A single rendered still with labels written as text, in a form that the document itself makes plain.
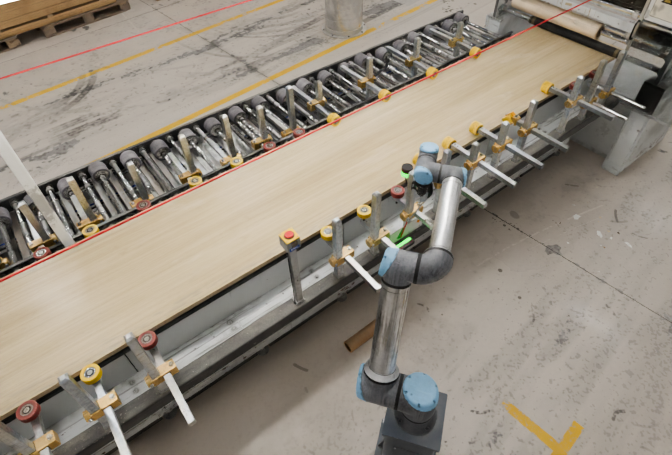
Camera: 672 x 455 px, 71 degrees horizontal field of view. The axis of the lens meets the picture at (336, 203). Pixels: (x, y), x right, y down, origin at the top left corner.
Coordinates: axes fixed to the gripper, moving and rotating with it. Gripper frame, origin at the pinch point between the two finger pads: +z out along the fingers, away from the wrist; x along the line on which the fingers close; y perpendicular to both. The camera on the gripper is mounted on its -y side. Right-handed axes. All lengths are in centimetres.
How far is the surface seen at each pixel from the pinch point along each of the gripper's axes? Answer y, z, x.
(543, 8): -229, -9, -91
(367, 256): 31.5, 31.6, -7.4
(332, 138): -3, 12, -83
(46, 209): 159, -12, -103
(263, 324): 99, 32, -7
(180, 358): 140, 41, -22
